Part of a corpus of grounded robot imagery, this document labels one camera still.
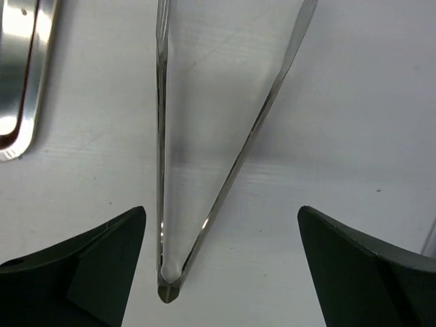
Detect metal serving tongs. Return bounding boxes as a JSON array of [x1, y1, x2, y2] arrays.
[[155, 0, 320, 305]]

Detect stainless steel tray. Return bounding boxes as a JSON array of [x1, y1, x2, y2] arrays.
[[1, 0, 61, 162]]

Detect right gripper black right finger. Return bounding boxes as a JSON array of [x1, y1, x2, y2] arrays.
[[297, 206, 435, 326]]

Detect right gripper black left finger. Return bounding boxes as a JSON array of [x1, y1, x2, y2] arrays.
[[1, 206, 146, 326]]

